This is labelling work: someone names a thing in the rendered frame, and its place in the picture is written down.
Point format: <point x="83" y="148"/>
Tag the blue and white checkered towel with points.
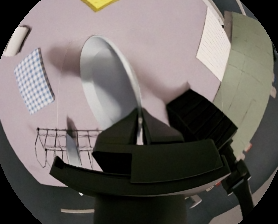
<point x="33" y="82"/>

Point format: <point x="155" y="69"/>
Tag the white ribbed draining mat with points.
<point x="210" y="55"/>

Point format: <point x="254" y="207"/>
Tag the white mug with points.
<point x="15" y="41"/>

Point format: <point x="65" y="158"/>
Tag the yellow sponge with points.
<point x="97" y="5"/>

